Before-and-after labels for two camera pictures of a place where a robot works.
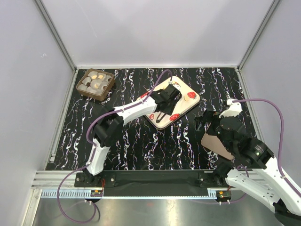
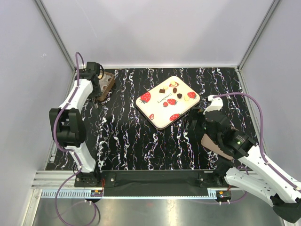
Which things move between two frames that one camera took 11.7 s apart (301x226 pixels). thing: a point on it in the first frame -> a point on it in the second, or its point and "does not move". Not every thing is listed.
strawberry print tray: x=190 y=98 does not move
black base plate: x=152 y=183 does not move
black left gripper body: x=169 y=109 -> x=96 y=92
